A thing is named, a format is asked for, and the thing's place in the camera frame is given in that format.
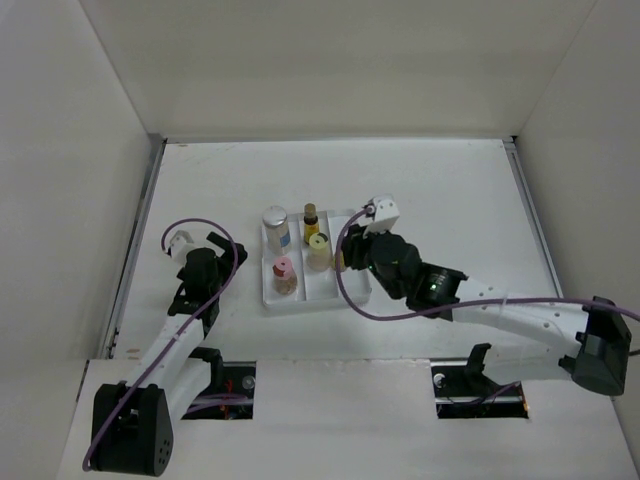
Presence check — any tall yellow brown-capped bottle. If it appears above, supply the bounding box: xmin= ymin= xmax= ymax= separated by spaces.
xmin=332 ymin=252 xmax=346 ymax=272

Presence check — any yellow-capped spice jar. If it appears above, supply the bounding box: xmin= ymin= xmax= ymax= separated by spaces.
xmin=307 ymin=232 xmax=332 ymax=272

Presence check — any white bottle silver cap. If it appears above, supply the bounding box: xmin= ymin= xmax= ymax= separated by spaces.
xmin=262 ymin=205 xmax=291 ymax=256

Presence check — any pink-capped spice jar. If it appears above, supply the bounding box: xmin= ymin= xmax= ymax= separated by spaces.
xmin=272 ymin=256 xmax=298 ymax=296

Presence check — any small yellow brown-capped bottle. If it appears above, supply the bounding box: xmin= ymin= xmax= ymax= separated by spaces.
xmin=303 ymin=203 xmax=320 ymax=245

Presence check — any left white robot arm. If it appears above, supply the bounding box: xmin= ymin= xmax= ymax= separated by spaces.
xmin=82 ymin=232 xmax=248 ymax=477

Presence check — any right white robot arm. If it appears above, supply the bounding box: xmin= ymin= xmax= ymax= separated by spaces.
xmin=225 ymin=226 xmax=631 ymax=396

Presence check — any white three-compartment tray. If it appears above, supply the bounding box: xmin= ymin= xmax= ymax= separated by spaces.
xmin=260 ymin=209 xmax=372 ymax=315

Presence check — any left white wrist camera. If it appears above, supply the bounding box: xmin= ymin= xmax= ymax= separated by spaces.
xmin=167 ymin=230 xmax=196 ymax=266

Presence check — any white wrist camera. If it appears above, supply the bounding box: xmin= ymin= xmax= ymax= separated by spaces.
xmin=364 ymin=194 xmax=400 ymax=236
xmin=167 ymin=230 xmax=196 ymax=266

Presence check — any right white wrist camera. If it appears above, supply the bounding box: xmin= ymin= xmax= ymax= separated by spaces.
xmin=364 ymin=194 xmax=400 ymax=236

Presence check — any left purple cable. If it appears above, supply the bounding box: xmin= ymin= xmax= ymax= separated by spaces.
xmin=80 ymin=218 xmax=241 ymax=474

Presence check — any purple cable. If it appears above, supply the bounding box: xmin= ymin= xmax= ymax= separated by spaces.
xmin=80 ymin=218 xmax=241 ymax=474
xmin=334 ymin=208 xmax=640 ymax=322

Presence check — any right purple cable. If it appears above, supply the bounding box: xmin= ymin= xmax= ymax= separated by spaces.
xmin=334 ymin=208 xmax=640 ymax=322

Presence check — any left aluminium frame rail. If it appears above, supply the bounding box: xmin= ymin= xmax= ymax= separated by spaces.
xmin=96 ymin=133 xmax=167 ymax=359

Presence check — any aluminium frame rail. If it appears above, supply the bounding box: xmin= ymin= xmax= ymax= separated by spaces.
xmin=96 ymin=133 xmax=167 ymax=359
xmin=502 ymin=137 xmax=563 ymax=298

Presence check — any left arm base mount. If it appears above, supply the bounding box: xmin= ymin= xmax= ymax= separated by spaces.
xmin=183 ymin=347 xmax=257 ymax=421

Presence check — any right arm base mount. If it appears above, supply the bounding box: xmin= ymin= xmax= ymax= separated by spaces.
xmin=430 ymin=343 xmax=529 ymax=420

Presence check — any right aluminium frame rail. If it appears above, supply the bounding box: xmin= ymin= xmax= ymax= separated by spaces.
xmin=502 ymin=137 xmax=563 ymax=298

